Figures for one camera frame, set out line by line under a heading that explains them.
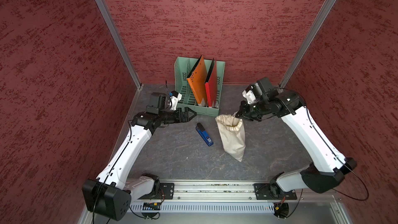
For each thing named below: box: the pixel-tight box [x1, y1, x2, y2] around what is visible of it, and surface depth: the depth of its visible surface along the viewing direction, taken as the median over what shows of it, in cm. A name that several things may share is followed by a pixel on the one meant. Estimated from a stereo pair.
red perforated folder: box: [204, 58, 218, 108], surface depth 87 cm
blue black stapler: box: [195, 122, 214, 147], surface depth 94 cm
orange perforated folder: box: [186, 54, 208, 107], surface depth 89 cm
